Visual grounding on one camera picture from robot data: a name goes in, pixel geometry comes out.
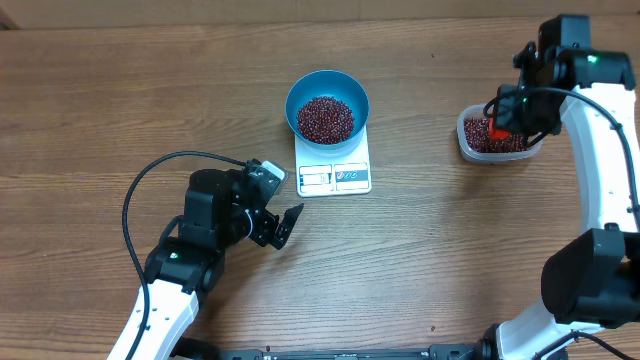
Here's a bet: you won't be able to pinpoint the red scoop with blue handle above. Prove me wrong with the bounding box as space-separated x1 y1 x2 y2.
488 118 510 141

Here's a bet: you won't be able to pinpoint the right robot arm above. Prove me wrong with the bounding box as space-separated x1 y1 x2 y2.
483 14 639 359

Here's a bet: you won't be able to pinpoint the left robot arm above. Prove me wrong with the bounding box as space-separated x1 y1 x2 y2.
109 161 303 359

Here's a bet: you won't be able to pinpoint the white digital kitchen scale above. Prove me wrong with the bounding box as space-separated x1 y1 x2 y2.
295 128 372 198

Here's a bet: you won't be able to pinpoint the red beans in bowl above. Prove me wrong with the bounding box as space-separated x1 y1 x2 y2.
297 96 355 145

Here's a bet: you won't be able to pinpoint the blue metal bowl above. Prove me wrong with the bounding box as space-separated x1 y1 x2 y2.
285 70 371 151

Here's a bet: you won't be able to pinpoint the clear plastic container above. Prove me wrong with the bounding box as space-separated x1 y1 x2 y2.
456 104 543 164

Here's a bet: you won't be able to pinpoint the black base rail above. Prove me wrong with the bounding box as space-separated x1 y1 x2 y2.
169 337 499 360

